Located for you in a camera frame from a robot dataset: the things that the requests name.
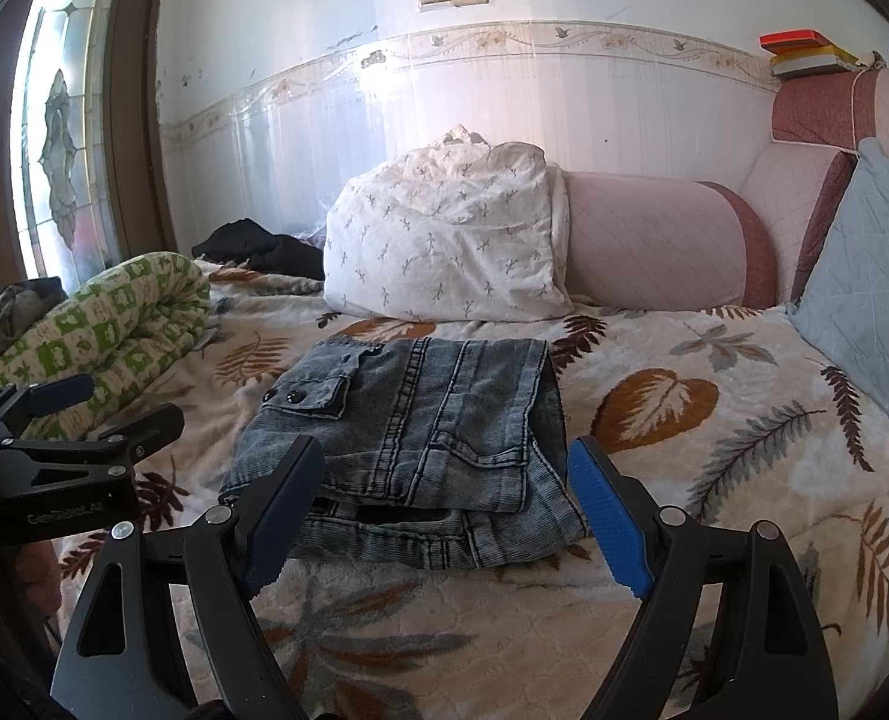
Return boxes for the stained glass window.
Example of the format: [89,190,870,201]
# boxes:
[10,0,126,282]

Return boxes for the yellow and white books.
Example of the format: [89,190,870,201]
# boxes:
[769,45,866,80]

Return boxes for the green patterned quilt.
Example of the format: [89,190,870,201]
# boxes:
[0,251,214,442]

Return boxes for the black cloth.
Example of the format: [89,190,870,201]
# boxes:
[191,217,329,282]

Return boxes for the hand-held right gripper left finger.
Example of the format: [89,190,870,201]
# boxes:
[50,433,327,720]

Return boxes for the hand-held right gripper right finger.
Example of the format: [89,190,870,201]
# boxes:
[568,435,840,720]

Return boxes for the dark mottled cloth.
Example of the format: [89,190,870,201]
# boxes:
[0,276,68,365]

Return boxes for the pink backrest cushion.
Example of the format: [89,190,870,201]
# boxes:
[739,141,860,305]

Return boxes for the red book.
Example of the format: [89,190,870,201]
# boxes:
[759,30,828,51]

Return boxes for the grey denim pants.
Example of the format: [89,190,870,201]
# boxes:
[217,337,591,571]

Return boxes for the white twig print pillow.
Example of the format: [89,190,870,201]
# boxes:
[322,124,574,325]

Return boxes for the wooden window frame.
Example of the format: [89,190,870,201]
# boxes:
[0,0,182,293]

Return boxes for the grey-blue quilted pillow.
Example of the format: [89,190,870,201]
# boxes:
[785,136,889,432]

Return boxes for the leaf print blanket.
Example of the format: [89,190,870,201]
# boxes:
[50,259,889,720]

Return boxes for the pink bolster cushion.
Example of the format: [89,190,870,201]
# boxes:
[562,171,780,310]

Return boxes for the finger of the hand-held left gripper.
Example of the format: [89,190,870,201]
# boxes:
[9,403,187,482]
[0,373,97,428]

